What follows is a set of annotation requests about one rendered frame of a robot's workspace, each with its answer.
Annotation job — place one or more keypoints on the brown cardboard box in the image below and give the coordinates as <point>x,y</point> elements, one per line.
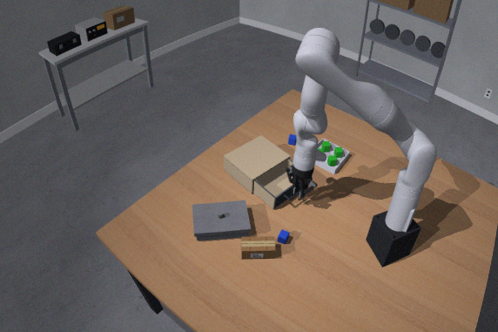
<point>258,247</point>

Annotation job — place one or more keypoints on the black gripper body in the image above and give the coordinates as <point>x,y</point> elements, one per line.
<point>306,175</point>

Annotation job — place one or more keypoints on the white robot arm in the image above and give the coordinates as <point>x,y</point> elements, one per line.
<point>317,57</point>

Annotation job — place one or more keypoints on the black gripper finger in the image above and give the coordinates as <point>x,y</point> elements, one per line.
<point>303,189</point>
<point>293,179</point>

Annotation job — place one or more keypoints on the blue block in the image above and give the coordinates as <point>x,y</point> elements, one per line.
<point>292,139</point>
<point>283,236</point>

